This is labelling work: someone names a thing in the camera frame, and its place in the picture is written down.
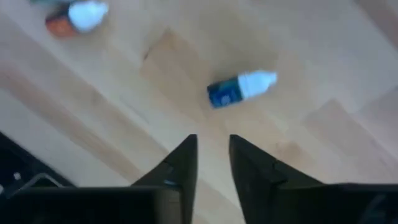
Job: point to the small brown orange coloring bottle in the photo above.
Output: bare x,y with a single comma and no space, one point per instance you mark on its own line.
59,26

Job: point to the small blue food coloring bottle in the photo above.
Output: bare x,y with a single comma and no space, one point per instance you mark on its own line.
225,93

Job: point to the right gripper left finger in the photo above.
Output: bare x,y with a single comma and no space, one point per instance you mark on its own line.
186,174

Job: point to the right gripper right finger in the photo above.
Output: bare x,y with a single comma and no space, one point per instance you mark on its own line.
252,174

